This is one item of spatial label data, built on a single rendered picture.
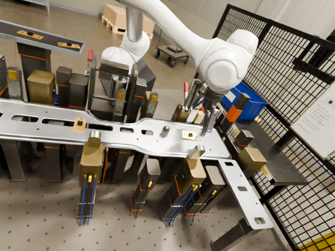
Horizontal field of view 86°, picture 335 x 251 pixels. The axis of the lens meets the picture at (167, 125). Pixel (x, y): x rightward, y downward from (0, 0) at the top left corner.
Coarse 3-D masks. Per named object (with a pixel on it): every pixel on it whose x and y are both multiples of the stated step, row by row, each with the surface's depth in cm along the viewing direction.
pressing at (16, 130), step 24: (0, 120) 58; (72, 120) 68; (96, 120) 72; (144, 120) 83; (72, 144) 61; (120, 144) 67; (144, 144) 71; (168, 144) 76; (192, 144) 81; (216, 144) 87
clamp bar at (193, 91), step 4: (196, 80) 84; (192, 84) 84; (196, 84) 81; (200, 84) 81; (192, 88) 84; (196, 88) 86; (188, 92) 87; (192, 92) 86; (196, 92) 86; (188, 96) 86; (192, 96) 88; (188, 100) 87; (192, 100) 88; (184, 104) 89; (188, 104) 90; (184, 108) 89; (188, 108) 91; (188, 112) 91
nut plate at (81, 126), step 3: (78, 117) 70; (81, 117) 71; (75, 120) 68; (78, 120) 69; (81, 120) 69; (84, 120) 70; (75, 123) 67; (78, 123) 66; (81, 123) 67; (84, 123) 69; (75, 126) 66; (78, 126) 66; (81, 126) 67; (84, 126) 67; (72, 129) 64; (75, 129) 65; (81, 129) 66
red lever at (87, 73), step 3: (90, 51) 83; (93, 51) 84; (90, 54) 83; (90, 57) 82; (90, 60) 82; (90, 63) 82; (87, 66) 81; (87, 69) 81; (87, 72) 80; (87, 75) 80
